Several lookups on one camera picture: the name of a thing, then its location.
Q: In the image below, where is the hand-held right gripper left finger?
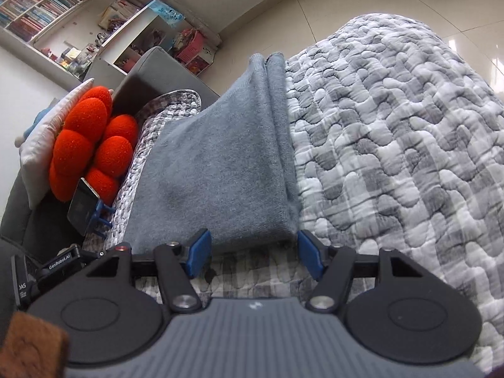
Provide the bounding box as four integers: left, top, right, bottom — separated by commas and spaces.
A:
84, 228, 213, 313

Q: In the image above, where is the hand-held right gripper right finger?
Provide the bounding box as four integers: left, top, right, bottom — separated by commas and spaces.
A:
297, 229, 428, 312

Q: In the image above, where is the grey knit sweater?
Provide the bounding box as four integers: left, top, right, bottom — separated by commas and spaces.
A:
126, 52, 300, 255

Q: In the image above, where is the smartphone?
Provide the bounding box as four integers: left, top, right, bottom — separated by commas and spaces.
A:
67, 177, 99, 237

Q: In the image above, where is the blue phone stand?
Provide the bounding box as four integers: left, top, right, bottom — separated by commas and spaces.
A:
89, 201, 115, 239

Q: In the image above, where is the brown fuzzy patch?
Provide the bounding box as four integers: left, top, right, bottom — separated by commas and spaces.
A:
0, 311, 69, 378

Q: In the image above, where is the white pillow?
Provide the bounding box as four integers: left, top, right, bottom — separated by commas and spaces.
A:
20, 79, 95, 209

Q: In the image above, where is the grey checked quilted blanket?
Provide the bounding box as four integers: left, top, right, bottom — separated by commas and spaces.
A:
83, 14, 504, 371

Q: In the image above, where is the orange knot cushion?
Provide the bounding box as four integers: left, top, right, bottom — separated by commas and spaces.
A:
49, 86, 138, 203

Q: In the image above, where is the blue plush toy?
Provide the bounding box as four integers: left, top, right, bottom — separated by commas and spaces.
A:
16, 106, 52, 146

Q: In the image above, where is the grey sofa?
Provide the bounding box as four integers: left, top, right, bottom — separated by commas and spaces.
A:
0, 46, 221, 268

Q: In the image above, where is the pink basket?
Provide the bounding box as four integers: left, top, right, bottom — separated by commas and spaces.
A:
175, 31, 205, 64

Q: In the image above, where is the white cabinet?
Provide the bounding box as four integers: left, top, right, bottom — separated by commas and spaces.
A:
94, 0, 221, 77

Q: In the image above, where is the white bookshelf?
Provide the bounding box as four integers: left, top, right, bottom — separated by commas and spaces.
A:
0, 0, 103, 54

